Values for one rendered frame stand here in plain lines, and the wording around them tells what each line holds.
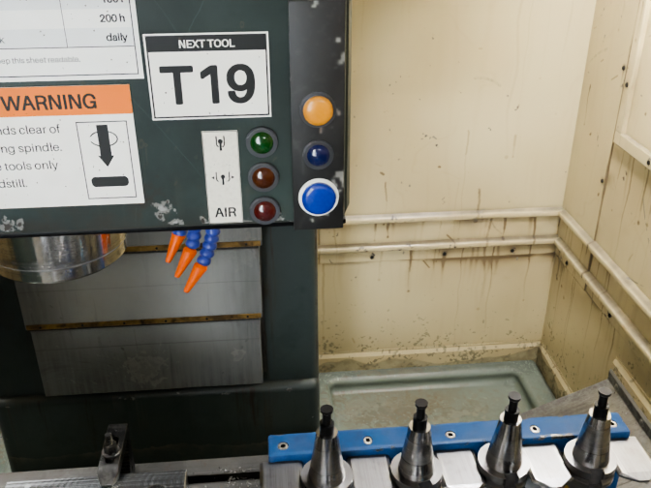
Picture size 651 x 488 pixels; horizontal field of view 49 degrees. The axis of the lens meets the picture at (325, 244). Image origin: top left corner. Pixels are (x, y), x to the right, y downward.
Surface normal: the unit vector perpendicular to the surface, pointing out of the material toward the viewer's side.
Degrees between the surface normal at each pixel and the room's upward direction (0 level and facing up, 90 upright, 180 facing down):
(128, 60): 90
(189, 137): 90
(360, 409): 0
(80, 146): 90
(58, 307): 90
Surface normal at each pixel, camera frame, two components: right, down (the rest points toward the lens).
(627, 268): -1.00, 0.04
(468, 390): 0.00, -0.88
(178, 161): 0.09, 0.47
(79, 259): 0.59, 0.37
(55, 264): 0.31, 0.44
